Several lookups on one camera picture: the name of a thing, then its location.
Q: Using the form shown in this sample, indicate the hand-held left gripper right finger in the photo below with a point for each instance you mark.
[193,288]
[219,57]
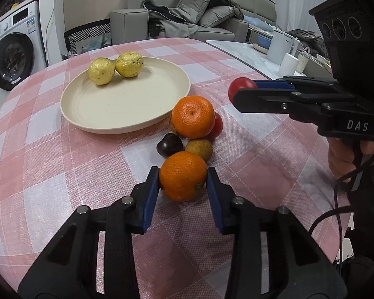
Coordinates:
[214,202]

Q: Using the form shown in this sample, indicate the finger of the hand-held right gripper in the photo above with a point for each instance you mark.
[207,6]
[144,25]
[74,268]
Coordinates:
[261,101]
[271,84]

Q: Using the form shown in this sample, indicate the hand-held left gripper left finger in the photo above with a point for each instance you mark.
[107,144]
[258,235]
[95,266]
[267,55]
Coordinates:
[151,199]

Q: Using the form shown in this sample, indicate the red tomato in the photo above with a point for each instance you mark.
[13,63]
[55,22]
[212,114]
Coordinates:
[217,126]
[238,85]

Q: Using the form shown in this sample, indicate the orange mandarin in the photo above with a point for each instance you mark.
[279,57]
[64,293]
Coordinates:
[193,116]
[182,176]

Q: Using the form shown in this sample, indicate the brown longan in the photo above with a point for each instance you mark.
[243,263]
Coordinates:
[199,149]

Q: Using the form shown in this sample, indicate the dark purple plum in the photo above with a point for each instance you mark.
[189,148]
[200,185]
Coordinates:
[169,145]

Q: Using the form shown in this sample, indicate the cream round plate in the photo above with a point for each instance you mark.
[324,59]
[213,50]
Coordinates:
[127,99]

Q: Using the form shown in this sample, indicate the person's right hand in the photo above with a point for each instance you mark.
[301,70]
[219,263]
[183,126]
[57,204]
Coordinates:
[341,158]

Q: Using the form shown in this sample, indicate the white cup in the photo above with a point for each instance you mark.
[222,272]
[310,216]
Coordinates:
[288,64]

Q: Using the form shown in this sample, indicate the white kettle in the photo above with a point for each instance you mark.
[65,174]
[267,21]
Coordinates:
[279,48]

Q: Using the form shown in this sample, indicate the marble coffee table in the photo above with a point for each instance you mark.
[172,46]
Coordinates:
[246,53]

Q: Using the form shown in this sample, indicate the dark jacket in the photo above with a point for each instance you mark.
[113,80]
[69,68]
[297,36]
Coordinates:
[308,39]

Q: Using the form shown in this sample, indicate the grey pillow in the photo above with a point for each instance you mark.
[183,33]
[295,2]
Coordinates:
[216,17]
[193,6]

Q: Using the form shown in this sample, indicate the pink checked tablecloth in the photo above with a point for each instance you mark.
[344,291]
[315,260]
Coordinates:
[65,177]

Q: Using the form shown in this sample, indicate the grey hooded garment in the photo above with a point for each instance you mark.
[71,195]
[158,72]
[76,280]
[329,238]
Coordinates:
[179,26]

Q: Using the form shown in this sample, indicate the black jacket white piping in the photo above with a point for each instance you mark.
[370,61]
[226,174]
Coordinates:
[155,15]

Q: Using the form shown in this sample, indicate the yellow guava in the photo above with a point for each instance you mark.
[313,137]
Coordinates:
[101,71]
[129,64]

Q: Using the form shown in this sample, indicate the grey sofa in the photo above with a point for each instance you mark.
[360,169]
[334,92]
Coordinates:
[127,25]

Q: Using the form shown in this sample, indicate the blue grey plastic bag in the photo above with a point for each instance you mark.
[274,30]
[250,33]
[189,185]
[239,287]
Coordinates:
[93,42]

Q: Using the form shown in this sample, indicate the black patterned storage basket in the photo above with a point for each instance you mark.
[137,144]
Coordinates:
[87,28]

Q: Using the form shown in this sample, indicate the white washing machine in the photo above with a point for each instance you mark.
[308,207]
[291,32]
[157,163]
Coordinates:
[15,59]

